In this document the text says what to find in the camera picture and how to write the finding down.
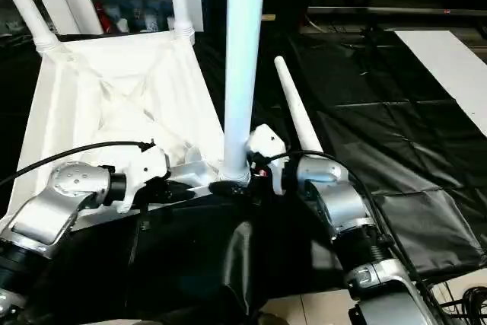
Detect white plastic stool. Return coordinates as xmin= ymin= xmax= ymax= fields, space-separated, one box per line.
xmin=6 ymin=30 xmax=253 ymax=228

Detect white flat board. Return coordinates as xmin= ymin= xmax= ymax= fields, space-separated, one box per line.
xmin=393 ymin=29 xmax=487 ymax=129

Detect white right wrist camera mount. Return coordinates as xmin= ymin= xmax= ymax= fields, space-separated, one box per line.
xmin=246 ymin=123 xmax=288 ymax=196

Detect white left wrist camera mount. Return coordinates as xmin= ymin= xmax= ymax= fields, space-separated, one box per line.
xmin=115 ymin=141 xmax=172 ymax=215

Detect black horizontal bar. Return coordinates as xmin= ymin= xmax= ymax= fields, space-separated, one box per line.
xmin=306 ymin=5 xmax=487 ymax=18

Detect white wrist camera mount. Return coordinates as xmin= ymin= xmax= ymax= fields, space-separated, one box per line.
xmin=115 ymin=141 xmax=172 ymax=215
xmin=246 ymin=123 xmax=288 ymax=196

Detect black glossy mat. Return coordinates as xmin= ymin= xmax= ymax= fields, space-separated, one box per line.
xmin=0 ymin=20 xmax=487 ymax=322

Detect coiled black floor cables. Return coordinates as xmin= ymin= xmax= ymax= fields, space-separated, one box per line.
xmin=440 ymin=285 xmax=487 ymax=321

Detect dark rounded robot body part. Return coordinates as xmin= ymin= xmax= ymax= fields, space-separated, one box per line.
xmin=257 ymin=312 xmax=287 ymax=325

